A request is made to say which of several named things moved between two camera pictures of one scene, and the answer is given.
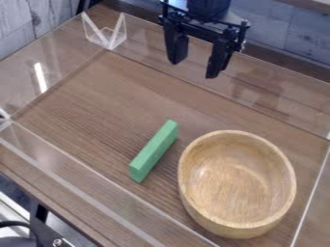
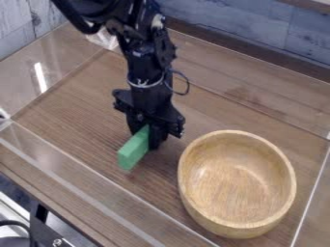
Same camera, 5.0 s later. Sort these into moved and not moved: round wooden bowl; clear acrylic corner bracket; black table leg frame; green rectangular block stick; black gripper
Moved: green rectangular block stick; black gripper
Not moved: black table leg frame; round wooden bowl; clear acrylic corner bracket
